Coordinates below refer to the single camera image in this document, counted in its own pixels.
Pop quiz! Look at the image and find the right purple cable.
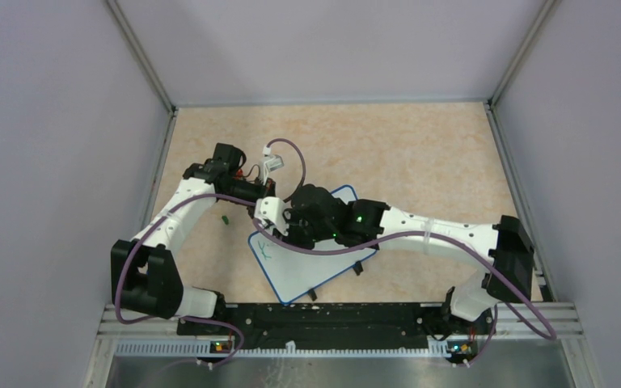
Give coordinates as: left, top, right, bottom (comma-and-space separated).
251, 217, 558, 367

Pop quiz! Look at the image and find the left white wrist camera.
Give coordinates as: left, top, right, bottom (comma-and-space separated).
258, 146, 284, 183

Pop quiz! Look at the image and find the white cable duct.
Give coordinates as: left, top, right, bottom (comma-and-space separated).
114, 339, 451, 358

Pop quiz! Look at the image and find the purple cable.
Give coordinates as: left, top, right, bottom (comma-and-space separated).
251, 217, 558, 367
114, 137, 307, 369

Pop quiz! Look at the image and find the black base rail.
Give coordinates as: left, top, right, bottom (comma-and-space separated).
176, 302, 492, 350

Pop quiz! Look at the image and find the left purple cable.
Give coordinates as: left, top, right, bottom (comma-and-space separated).
114, 137, 307, 369

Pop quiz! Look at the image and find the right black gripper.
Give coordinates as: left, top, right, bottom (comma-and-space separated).
273, 206, 336, 253

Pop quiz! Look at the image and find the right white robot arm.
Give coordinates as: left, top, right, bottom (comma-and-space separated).
277, 185, 534, 333

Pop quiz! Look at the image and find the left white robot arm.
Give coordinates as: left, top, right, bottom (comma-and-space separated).
111, 143, 276, 334

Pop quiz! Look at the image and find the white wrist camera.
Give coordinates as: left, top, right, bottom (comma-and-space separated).
254, 196, 289, 236
258, 146, 284, 183

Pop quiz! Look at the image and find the blue-framed whiteboard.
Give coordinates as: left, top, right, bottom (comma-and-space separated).
248, 185, 377, 305

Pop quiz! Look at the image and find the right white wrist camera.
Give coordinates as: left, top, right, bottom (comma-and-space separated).
254, 196, 289, 236

